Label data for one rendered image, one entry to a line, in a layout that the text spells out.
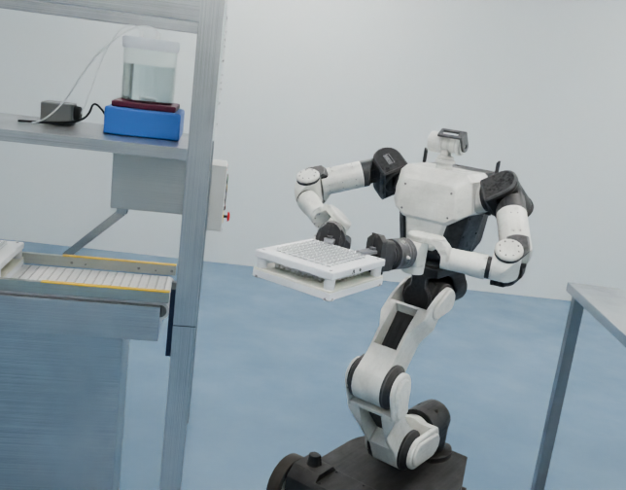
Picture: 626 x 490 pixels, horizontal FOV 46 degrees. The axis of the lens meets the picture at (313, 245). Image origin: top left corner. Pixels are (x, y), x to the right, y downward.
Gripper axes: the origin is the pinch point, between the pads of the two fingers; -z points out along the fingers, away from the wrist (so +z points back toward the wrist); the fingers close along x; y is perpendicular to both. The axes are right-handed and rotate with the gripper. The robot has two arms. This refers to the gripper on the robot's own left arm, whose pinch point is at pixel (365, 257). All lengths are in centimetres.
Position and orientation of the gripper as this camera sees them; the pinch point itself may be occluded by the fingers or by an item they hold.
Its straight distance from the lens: 197.5
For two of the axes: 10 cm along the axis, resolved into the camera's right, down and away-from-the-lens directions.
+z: 6.9, -0.5, 7.2
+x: -1.4, 9.7, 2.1
